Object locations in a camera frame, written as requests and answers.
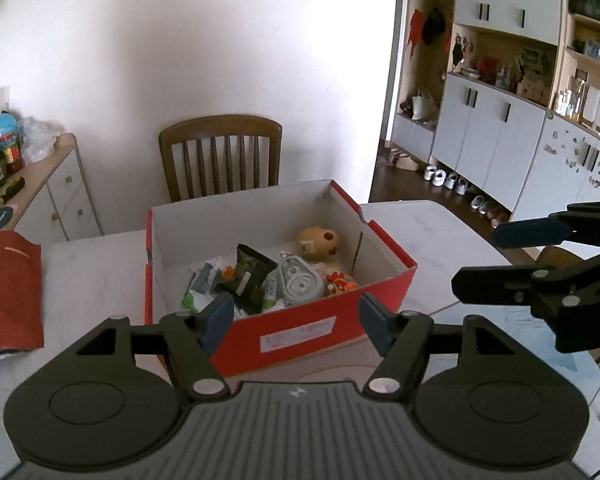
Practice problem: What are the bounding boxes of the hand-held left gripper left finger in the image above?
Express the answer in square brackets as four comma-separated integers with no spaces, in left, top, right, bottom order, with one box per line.
[75,292,235,401]

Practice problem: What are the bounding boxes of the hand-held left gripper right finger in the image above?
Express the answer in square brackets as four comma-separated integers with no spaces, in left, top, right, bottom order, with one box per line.
[358,293,518,401]

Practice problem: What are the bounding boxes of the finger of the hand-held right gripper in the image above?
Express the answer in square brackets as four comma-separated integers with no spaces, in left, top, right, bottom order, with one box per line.
[451,265,556,306]
[494,201,600,250]

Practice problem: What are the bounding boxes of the small orange toy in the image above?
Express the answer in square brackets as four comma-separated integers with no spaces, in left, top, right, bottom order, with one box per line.
[325,270,356,297]

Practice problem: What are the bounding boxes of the dark green packet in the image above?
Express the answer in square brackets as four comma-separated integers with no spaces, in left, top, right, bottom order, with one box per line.
[215,244,278,315]

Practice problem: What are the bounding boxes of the red cardboard box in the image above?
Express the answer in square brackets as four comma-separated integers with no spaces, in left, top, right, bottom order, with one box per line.
[145,179,417,377]

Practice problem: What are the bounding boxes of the grey round gadget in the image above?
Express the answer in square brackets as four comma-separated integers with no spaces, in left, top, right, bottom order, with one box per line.
[276,255,327,305]

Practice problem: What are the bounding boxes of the tan round toy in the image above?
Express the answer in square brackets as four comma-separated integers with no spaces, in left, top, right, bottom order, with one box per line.
[296,226,342,261]

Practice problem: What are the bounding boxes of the wooden chair with slat back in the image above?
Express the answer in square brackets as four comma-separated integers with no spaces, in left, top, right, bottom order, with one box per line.
[532,245,588,271]
[158,115,283,203]

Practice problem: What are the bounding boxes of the row of white shoes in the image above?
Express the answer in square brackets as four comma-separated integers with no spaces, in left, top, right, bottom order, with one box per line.
[422,165,511,222]

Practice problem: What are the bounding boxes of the beige slippers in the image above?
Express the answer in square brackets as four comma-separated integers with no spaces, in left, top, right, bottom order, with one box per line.
[387,149,421,171]

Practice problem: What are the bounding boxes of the white tote bag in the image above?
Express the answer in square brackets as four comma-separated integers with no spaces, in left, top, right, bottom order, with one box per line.
[411,89,438,123]

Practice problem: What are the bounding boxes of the white sideboard with wooden top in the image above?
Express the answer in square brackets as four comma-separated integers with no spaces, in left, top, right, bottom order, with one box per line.
[0,133,103,246]

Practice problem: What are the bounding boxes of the red hanging garment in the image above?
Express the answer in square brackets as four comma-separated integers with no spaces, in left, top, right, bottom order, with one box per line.
[407,9,424,58]

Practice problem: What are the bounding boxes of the white plastic bag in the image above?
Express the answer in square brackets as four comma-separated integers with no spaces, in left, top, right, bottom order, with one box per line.
[20,116,61,163]

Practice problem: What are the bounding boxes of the bottle with red label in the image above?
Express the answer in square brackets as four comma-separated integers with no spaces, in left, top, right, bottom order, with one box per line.
[2,145,23,176]

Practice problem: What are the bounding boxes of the blue globe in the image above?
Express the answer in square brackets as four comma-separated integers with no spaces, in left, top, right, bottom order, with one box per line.
[0,112,22,151]

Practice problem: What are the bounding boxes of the white wall cabinet unit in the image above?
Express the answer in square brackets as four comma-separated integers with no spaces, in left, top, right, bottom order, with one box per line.
[390,0,600,226]

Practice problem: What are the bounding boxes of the black handled tool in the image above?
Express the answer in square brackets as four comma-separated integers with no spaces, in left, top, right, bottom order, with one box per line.
[0,177,26,206]

